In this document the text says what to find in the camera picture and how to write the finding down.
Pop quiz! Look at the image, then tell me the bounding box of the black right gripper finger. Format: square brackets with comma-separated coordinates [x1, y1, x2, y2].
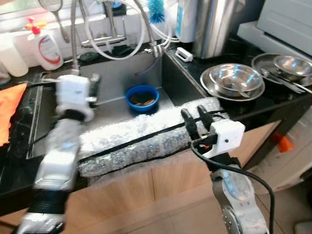
[196, 105, 216, 133]
[180, 108, 200, 142]

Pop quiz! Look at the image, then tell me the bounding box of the large steel bowl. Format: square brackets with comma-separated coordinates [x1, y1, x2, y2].
[209, 63, 264, 97]

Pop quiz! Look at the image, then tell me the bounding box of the steel sink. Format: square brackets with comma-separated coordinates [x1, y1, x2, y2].
[29, 49, 205, 161]

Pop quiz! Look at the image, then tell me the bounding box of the round steel plate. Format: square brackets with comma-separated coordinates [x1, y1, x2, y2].
[251, 53, 312, 91]
[200, 63, 266, 102]

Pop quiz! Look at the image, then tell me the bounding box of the black scrub pad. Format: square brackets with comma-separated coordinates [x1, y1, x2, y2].
[78, 51, 100, 63]

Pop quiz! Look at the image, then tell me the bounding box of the blue bowl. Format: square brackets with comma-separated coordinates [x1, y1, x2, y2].
[125, 85, 160, 114]

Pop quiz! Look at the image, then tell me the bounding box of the steel spoon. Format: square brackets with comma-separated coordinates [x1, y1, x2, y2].
[222, 80, 254, 98]

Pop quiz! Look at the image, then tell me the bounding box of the wooden base cabinet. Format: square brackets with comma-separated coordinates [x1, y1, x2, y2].
[0, 119, 283, 234]

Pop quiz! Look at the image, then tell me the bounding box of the bubble wrap padding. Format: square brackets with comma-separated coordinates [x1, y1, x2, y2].
[78, 97, 230, 188]

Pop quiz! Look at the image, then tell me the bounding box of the spring neck steel faucet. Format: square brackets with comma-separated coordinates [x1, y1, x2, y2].
[70, 0, 164, 76]

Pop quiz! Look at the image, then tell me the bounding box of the white soap bottle red pump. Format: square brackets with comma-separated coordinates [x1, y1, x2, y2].
[25, 17, 64, 71]

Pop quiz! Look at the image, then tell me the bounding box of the small white clip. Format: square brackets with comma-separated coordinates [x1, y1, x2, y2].
[175, 47, 194, 63]

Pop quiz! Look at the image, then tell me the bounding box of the small chrome tap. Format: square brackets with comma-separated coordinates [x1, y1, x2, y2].
[80, 0, 128, 49]

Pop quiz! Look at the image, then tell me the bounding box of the orange hanging rag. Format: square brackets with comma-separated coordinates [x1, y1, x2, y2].
[272, 133, 294, 153]

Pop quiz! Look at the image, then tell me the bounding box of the orange cloth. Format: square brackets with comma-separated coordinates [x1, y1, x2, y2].
[0, 82, 27, 147]

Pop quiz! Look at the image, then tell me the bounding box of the translucent white bottle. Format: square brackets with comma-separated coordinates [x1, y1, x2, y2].
[0, 32, 29, 78]

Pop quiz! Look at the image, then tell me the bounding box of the stainless steel canister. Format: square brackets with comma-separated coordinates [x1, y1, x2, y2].
[191, 0, 239, 60]

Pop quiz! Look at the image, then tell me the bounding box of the steel fork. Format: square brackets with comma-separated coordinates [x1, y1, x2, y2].
[261, 68, 312, 96]

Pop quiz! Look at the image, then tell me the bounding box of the white floor cabinet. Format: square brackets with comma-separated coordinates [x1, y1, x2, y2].
[251, 105, 312, 191]

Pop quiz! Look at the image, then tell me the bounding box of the steel mesh strainer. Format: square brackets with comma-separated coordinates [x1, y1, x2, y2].
[38, 0, 71, 43]

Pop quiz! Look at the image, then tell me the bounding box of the blue bottle brush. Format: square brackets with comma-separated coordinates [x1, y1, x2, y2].
[147, 0, 167, 25]

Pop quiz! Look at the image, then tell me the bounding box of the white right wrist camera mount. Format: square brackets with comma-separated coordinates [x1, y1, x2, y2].
[202, 119, 246, 159]

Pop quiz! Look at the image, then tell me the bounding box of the white flexible hose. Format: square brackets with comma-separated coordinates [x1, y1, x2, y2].
[85, 0, 147, 61]

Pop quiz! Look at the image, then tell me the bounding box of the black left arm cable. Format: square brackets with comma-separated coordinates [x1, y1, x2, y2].
[27, 79, 58, 89]

